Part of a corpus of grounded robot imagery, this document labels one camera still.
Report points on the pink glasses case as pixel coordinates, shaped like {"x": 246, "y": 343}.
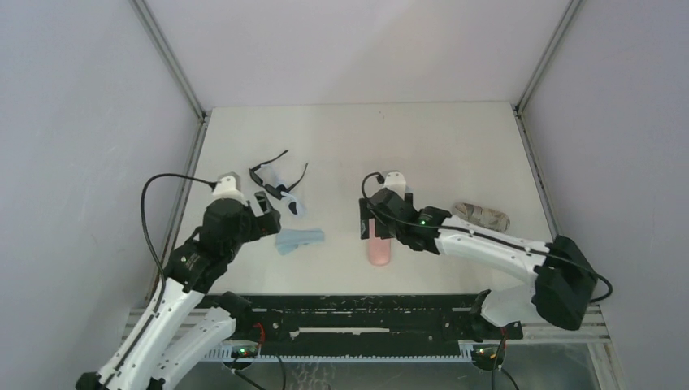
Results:
{"x": 379, "y": 250}

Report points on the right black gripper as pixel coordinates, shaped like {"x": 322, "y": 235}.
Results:
{"x": 369, "y": 216}

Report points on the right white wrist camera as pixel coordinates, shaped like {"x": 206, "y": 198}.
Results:
{"x": 396, "y": 182}

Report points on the white sunglasses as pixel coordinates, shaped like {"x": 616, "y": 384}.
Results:
{"x": 290, "y": 199}

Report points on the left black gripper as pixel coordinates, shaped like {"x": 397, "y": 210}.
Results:
{"x": 266, "y": 214}

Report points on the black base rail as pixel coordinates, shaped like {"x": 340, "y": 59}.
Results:
{"x": 340, "y": 304}

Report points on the patterned glasses case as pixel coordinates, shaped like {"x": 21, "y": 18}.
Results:
{"x": 484, "y": 217}

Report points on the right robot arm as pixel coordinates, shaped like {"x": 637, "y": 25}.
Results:
{"x": 557, "y": 281}

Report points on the aluminium frame rail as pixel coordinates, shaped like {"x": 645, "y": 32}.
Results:
{"x": 430, "y": 335}

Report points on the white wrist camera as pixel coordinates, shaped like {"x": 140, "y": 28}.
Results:
{"x": 396, "y": 182}
{"x": 228, "y": 186}

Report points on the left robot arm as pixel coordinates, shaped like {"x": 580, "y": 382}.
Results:
{"x": 151, "y": 357}

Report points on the black sunglasses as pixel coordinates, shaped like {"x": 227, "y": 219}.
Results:
{"x": 268, "y": 178}

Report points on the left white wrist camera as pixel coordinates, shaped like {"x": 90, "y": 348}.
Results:
{"x": 228, "y": 186}

